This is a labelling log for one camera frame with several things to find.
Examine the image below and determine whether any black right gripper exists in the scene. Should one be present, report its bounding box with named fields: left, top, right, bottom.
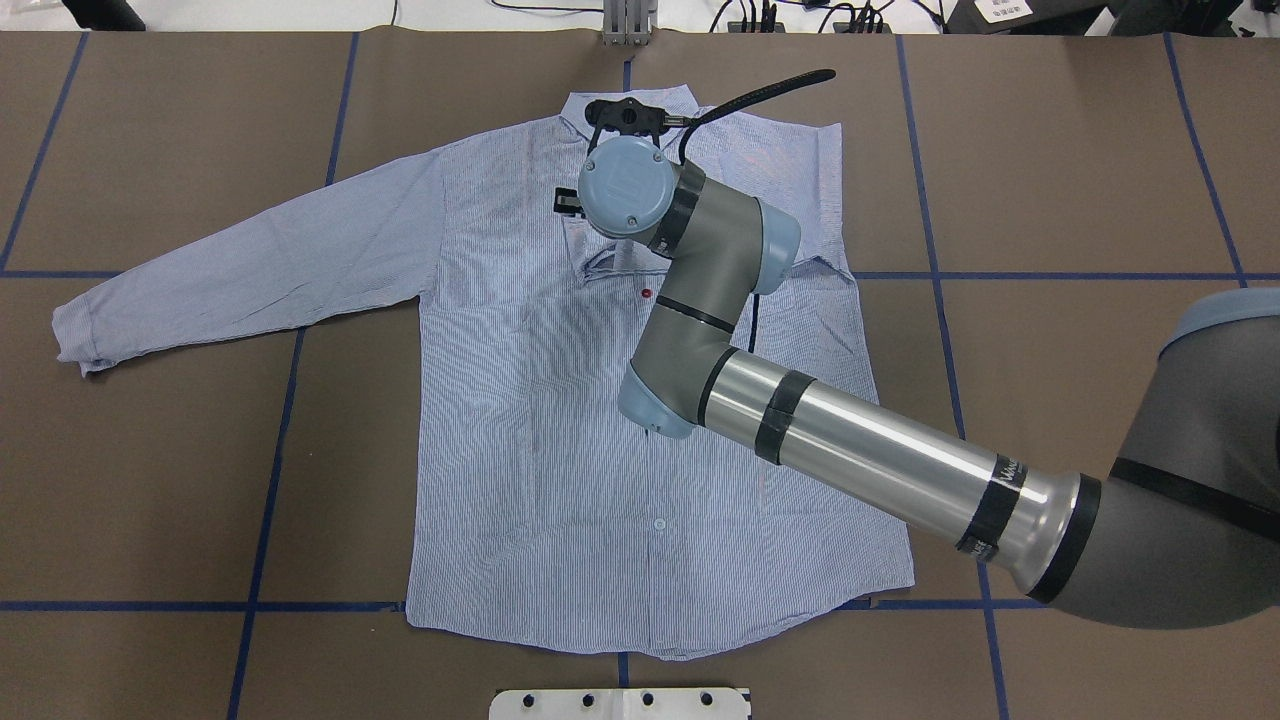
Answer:
left=556, top=97, right=691, bottom=218

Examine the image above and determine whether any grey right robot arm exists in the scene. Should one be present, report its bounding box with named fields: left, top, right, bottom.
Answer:
left=556, top=97, right=1279, bottom=629

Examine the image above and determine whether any light blue striped shirt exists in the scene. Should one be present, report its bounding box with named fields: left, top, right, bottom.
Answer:
left=52, top=94, right=915, bottom=660

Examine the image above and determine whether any black box with label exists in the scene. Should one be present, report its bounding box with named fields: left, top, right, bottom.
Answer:
left=943, top=1, right=1108, bottom=36

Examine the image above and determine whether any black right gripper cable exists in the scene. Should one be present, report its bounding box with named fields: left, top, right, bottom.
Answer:
left=678, top=69, right=837, bottom=167

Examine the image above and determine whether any grey aluminium camera post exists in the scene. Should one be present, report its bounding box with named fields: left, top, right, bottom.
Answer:
left=602, top=0, right=657, bottom=46

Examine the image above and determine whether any black object top left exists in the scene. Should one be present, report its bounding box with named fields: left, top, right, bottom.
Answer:
left=61, top=0, right=147, bottom=32

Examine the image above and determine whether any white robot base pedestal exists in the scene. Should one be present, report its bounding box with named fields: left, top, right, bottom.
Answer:
left=488, top=687, right=754, bottom=719

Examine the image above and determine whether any black power strip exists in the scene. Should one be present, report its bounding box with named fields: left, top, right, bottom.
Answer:
left=722, top=13, right=893, bottom=35

